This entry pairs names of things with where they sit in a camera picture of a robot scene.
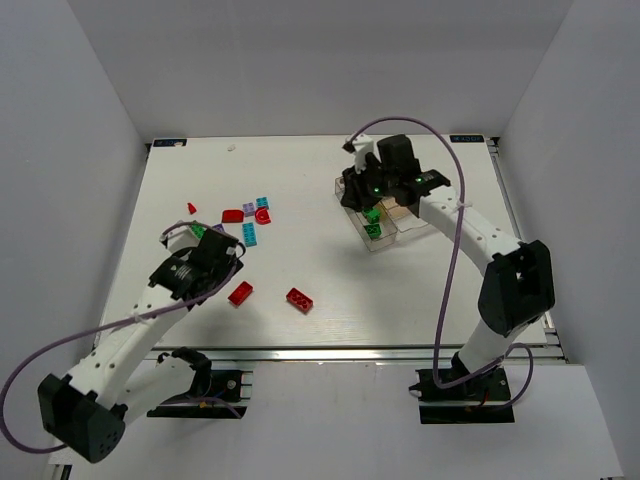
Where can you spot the blue label sticker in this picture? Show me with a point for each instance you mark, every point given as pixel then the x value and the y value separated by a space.
pixel 169 143
pixel 466 138

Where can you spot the clear narrow container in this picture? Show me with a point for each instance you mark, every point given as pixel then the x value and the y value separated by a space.
pixel 389 232

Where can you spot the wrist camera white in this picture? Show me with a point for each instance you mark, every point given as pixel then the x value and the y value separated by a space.
pixel 178 236
pixel 359 147

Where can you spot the red round lego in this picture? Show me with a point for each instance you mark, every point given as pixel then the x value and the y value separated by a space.
pixel 262 216

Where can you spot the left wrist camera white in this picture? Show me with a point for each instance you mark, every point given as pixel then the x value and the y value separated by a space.
pixel 178 236

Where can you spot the blue label sticker right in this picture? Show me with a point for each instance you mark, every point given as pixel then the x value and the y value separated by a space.
pixel 466 138

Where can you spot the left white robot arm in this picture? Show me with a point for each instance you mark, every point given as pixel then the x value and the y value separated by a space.
pixel 89 408

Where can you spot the red sloped lego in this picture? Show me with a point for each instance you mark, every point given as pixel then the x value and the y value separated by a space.
pixel 232 216

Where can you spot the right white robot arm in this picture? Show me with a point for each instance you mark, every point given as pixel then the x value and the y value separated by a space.
pixel 517 279

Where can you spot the cyan long lego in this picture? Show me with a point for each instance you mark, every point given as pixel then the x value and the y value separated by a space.
pixel 249 234

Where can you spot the green square lego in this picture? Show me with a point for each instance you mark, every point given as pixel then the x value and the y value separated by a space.
pixel 372 215

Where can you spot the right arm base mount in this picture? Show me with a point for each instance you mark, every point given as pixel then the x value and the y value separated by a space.
pixel 479 401

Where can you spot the red brick lego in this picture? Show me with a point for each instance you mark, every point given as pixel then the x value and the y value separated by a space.
pixel 299 300
pixel 240 293

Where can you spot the clear brown tinted container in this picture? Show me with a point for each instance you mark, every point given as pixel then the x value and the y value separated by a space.
pixel 396 213

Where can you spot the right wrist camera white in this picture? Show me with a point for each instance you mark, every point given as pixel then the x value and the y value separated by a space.
pixel 359 147

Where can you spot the cyan small lego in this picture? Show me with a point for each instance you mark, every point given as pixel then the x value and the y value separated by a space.
pixel 262 202

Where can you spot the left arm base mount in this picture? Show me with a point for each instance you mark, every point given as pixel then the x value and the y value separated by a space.
pixel 223 394

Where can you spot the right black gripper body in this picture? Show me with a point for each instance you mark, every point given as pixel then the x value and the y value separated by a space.
pixel 357 190

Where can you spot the clear front container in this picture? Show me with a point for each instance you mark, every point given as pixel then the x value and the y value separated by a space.
pixel 407 224

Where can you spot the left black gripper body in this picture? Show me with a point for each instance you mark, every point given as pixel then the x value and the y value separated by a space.
pixel 214 245

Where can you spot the green brick lego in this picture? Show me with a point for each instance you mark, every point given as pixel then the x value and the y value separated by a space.
pixel 373 231

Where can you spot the blue label sticker left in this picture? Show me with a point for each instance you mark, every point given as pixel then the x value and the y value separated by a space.
pixel 169 143

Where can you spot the lilac square lego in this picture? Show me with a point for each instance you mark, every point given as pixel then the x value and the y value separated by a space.
pixel 249 209

